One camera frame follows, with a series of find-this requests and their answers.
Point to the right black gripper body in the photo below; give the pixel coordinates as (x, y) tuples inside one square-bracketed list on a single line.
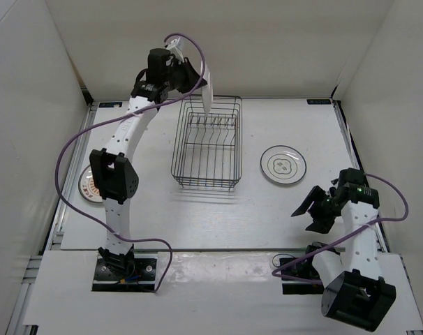
[(324, 209)]

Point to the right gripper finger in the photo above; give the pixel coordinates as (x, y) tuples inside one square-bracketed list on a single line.
[(323, 225), (316, 194)]

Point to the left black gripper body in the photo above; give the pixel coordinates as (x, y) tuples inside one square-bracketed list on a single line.
[(178, 77)]

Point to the red patterned plate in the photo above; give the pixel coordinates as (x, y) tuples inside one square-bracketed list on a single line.
[(87, 188), (206, 88)]

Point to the green rimmed white plate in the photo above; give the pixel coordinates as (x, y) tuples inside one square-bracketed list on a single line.
[(283, 165)]

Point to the wire dish rack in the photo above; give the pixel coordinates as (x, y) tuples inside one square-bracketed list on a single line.
[(208, 145)]

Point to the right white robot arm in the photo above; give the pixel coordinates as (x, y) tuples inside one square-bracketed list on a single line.
[(355, 291)]

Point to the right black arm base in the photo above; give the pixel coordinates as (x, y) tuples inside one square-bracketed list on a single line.
[(294, 287)]

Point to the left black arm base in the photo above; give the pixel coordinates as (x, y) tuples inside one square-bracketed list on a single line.
[(138, 276)]

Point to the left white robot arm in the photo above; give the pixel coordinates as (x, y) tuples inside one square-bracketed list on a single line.
[(112, 171)]

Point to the left blue table label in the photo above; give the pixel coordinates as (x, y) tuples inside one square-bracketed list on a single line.
[(110, 104)]

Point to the blue table label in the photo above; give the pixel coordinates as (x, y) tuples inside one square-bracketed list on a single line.
[(313, 101), (110, 104)]

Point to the right blue table label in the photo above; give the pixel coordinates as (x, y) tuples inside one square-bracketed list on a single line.
[(313, 101)]

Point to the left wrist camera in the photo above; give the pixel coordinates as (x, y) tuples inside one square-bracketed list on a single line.
[(157, 61)]

